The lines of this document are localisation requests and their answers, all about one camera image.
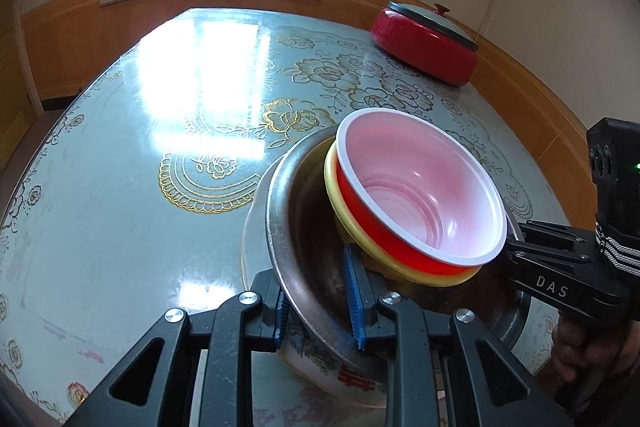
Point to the red electric pot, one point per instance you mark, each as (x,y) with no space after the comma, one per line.
(425,47)

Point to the grey pot lid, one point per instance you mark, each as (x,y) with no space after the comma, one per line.
(430,23)

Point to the yellow plastic bowl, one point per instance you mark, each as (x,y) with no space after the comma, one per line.
(425,279)

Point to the person's right hand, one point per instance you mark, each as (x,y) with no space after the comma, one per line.
(575,347)

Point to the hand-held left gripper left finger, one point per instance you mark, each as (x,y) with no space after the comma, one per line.
(280,319)

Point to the small white red print plate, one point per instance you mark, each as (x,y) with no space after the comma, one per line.
(320,357)

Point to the stainless steel bowl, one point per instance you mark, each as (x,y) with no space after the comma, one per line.
(305,227)

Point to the red plastic bowl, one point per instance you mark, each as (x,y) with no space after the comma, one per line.
(425,187)

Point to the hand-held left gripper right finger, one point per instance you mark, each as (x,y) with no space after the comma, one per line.
(354,297)

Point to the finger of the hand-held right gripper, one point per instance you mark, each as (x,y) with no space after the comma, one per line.
(530,252)
(550,234)

